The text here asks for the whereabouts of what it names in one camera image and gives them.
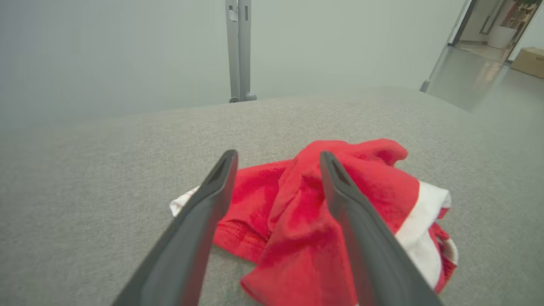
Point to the grey metal partition post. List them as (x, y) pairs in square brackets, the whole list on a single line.
[(244, 51)]

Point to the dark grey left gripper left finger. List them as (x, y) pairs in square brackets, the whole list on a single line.
[(187, 246)]

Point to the dark door frame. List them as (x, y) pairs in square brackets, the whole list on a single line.
[(462, 25)]

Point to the red garment with white waistband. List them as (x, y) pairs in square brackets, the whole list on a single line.
[(297, 238)]

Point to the brown cardboard box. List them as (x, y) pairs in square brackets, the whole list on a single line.
[(529, 61)]

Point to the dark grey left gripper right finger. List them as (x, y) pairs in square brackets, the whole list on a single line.
[(374, 255)]

